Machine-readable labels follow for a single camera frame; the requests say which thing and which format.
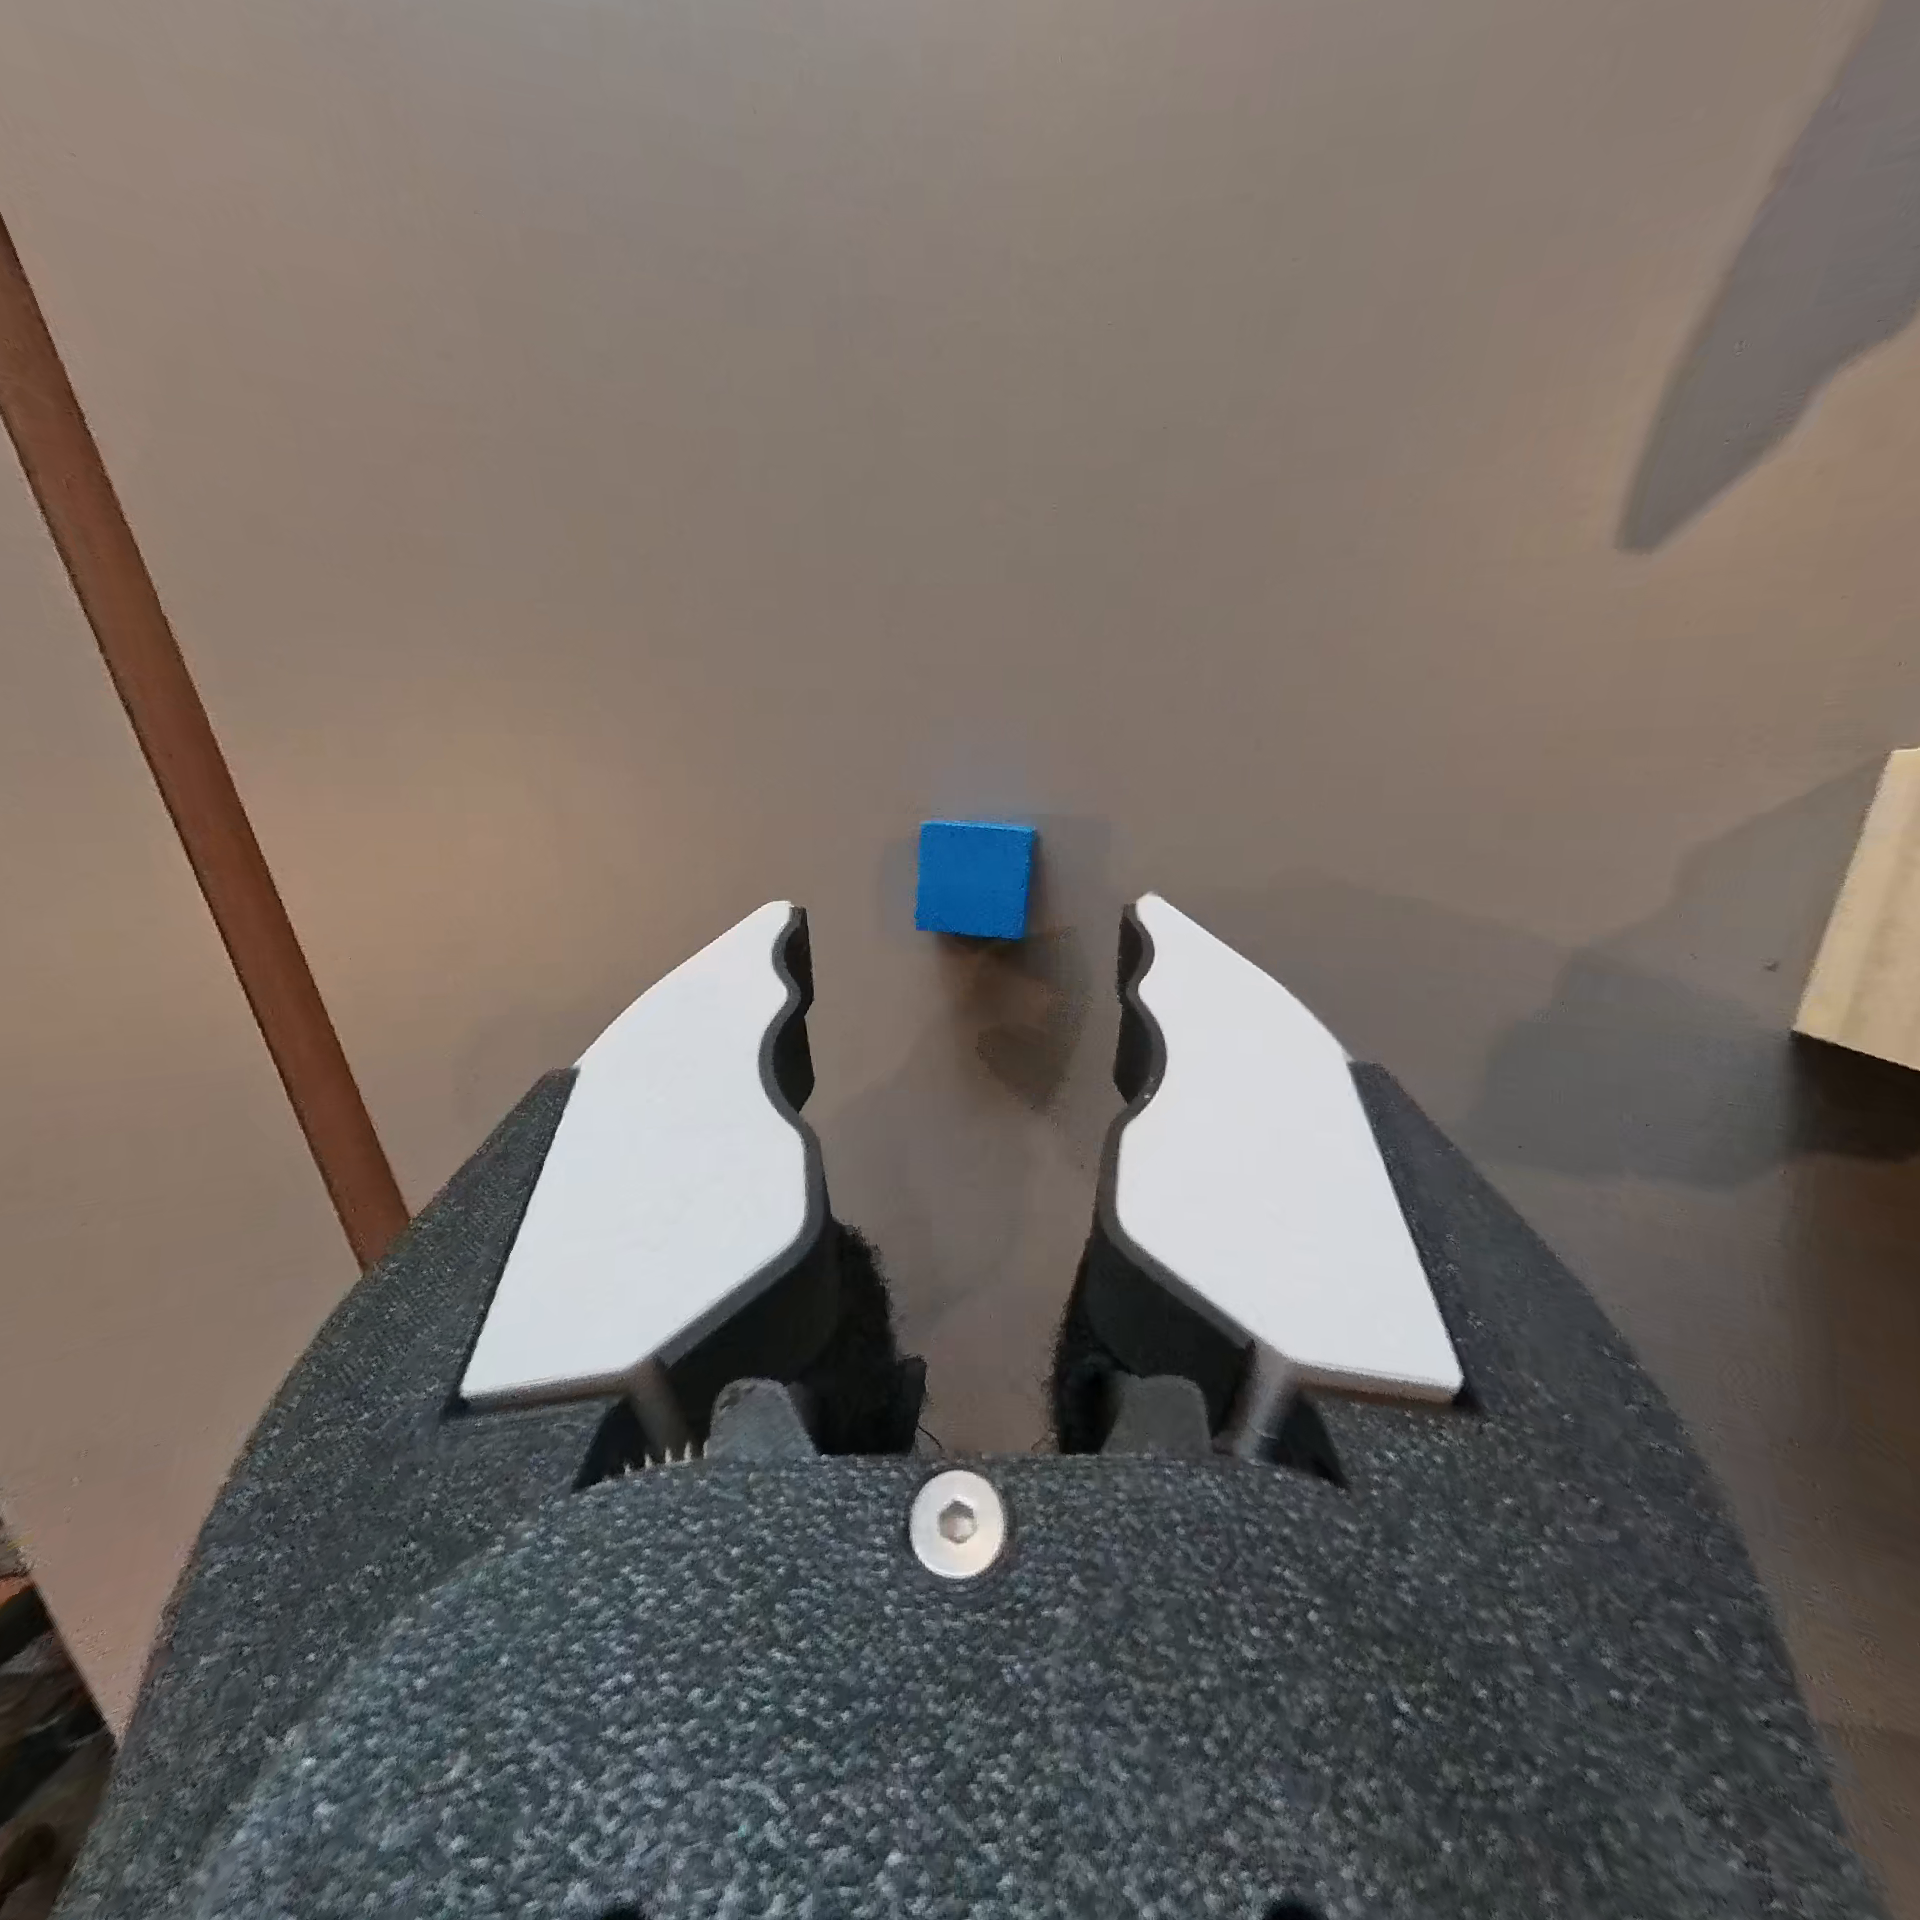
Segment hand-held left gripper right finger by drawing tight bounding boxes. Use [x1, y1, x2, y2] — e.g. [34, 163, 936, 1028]
[1043, 892, 1472, 1418]

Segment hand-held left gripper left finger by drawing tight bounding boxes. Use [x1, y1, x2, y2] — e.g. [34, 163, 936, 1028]
[455, 899, 916, 1418]

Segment tiny blue cube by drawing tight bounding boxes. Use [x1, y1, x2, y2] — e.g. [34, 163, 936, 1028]
[912, 821, 1048, 945]

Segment large wooden cube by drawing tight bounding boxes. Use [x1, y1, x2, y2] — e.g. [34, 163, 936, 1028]
[1789, 748, 1920, 1073]

